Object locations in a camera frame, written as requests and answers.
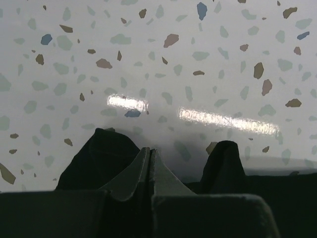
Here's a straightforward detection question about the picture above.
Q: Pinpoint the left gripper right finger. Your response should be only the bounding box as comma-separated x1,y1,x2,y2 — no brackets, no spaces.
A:
150,150,280,238

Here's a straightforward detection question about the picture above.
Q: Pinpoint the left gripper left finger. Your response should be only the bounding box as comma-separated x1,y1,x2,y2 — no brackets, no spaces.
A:
0,148,150,238

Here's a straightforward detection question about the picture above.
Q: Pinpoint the black t shirt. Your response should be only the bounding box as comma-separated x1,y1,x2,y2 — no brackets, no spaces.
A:
56,128,317,238

